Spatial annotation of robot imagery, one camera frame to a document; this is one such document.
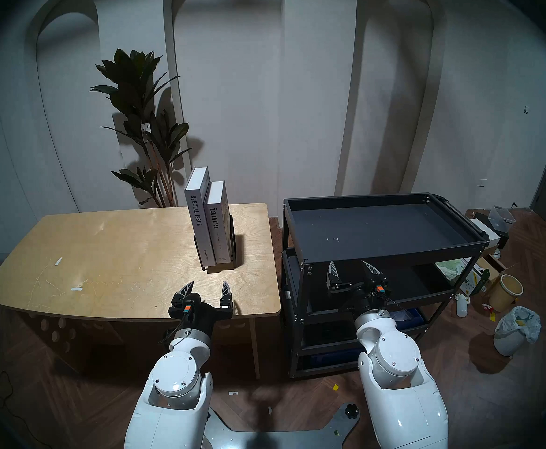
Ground pale green printed sheet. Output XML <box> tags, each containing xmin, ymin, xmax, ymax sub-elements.
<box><xmin>436</xmin><ymin>259</ymin><xmax>470</xmax><ymax>283</ymax></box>

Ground clear plastic storage box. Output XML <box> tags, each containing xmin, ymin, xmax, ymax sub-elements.
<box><xmin>488</xmin><ymin>206</ymin><xmax>516</xmax><ymax>231</ymax></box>

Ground white ianra book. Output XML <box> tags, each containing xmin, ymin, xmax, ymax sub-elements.
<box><xmin>204</xmin><ymin>181</ymin><xmax>233</xmax><ymax>266</ymax></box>

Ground light wooden table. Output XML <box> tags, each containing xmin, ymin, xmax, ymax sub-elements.
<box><xmin>0</xmin><ymin>203</ymin><xmax>281</xmax><ymax>381</ymax></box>

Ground white special issue book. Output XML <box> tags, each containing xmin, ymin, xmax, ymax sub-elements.
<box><xmin>184</xmin><ymin>167</ymin><xmax>217</xmax><ymax>268</ymax></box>

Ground open brown cardboard box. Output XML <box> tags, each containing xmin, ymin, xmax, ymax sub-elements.
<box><xmin>477</xmin><ymin>254</ymin><xmax>507</xmax><ymax>285</ymax></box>

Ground tall dark green plant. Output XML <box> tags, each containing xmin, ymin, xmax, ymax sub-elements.
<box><xmin>90</xmin><ymin>48</ymin><xmax>193</xmax><ymax>208</ymax></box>

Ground white bin with bag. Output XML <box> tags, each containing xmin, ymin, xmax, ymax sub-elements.
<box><xmin>493</xmin><ymin>306</ymin><xmax>542</xmax><ymax>357</ymax></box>

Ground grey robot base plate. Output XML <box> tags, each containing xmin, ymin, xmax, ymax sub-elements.
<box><xmin>203</xmin><ymin>404</ymin><xmax>361</xmax><ymax>449</ymax></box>

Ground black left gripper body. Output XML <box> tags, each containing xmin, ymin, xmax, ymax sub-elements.
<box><xmin>179</xmin><ymin>299</ymin><xmax>221</xmax><ymax>340</ymax></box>

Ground blue flat box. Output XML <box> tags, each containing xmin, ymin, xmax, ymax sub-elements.
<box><xmin>390</xmin><ymin>308</ymin><xmax>426</xmax><ymax>332</ymax></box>

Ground white cardboard box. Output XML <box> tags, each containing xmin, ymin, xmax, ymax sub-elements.
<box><xmin>470</xmin><ymin>217</ymin><xmax>501</xmax><ymax>248</ymax></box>

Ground beige plastic bucket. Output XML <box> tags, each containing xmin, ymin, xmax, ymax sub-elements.
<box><xmin>488</xmin><ymin>274</ymin><xmax>524</xmax><ymax>313</ymax></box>

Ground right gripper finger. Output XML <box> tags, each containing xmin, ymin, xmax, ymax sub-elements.
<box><xmin>362</xmin><ymin>261</ymin><xmax>389</xmax><ymax>292</ymax></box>
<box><xmin>327</xmin><ymin>261</ymin><xmax>352</xmax><ymax>294</ymax></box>

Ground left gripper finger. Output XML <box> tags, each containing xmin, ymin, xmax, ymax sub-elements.
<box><xmin>171</xmin><ymin>281</ymin><xmax>194</xmax><ymax>311</ymax></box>
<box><xmin>220</xmin><ymin>281</ymin><xmax>234</xmax><ymax>319</ymax></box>

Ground black wire book stand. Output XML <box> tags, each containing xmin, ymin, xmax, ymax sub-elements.
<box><xmin>193</xmin><ymin>214</ymin><xmax>237</xmax><ymax>271</ymax></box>

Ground black metal utility cart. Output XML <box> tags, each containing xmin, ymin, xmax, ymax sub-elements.
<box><xmin>280</xmin><ymin>192</ymin><xmax>490</xmax><ymax>379</ymax></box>

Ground green and white box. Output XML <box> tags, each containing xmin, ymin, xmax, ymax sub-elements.
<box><xmin>460</xmin><ymin>261</ymin><xmax>490</xmax><ymax>297</ymax></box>

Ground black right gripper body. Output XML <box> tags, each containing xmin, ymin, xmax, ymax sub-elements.
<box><xmin>346</xmin><ymin>284</ymin><xmax>388</xmax><ymax>315</ymax></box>

